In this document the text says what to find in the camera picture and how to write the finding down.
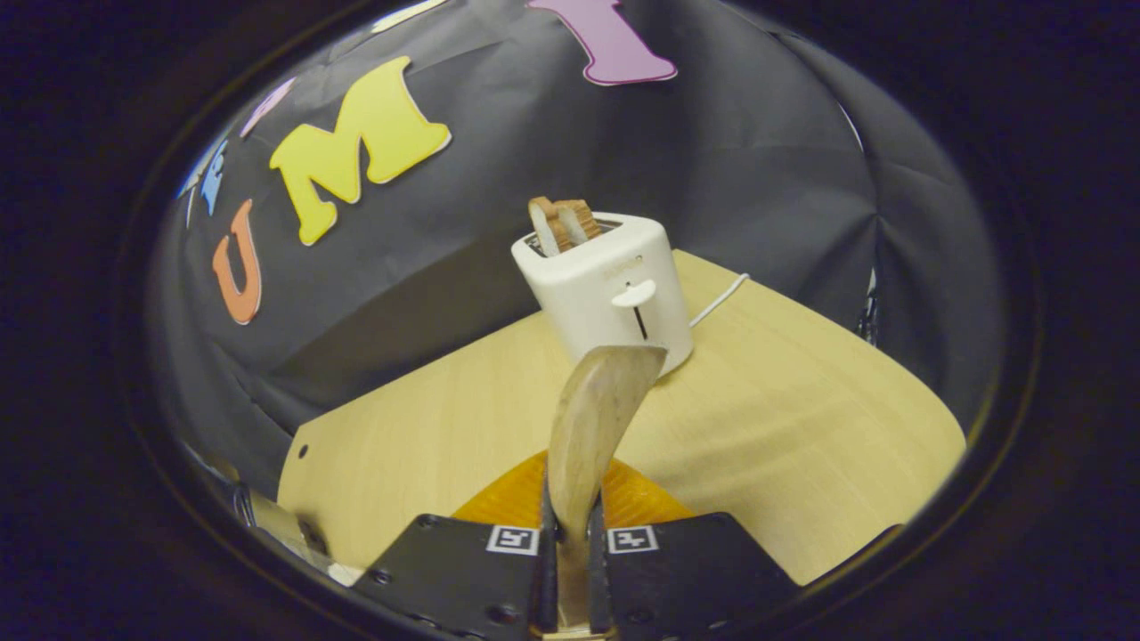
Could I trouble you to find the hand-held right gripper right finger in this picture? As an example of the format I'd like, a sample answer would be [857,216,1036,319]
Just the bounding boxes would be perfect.
[586,458,802,637]

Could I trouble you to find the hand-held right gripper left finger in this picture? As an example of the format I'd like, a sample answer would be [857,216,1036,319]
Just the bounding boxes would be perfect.
[352,450,560,637]

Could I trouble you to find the wooden spoon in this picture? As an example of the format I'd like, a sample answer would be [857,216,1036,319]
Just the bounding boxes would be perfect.
[545,345,669,629]

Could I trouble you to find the white toaster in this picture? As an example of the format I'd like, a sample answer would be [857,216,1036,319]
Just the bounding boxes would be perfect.
[511,212,695,379]

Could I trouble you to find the toast bread slice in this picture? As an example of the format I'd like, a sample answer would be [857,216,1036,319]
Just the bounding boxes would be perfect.
[528,196,575,258]
[554,199,604,247]

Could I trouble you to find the metal backdrop stand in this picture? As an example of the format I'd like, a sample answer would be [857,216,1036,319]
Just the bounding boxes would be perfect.
[857,267,881,346]

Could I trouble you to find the black backdrop cloth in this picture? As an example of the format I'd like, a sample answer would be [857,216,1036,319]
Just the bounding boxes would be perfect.
[147,0,1007,499]

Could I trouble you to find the white toaster cable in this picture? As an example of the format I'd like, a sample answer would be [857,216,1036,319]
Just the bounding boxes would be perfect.
[688,272,751,330]

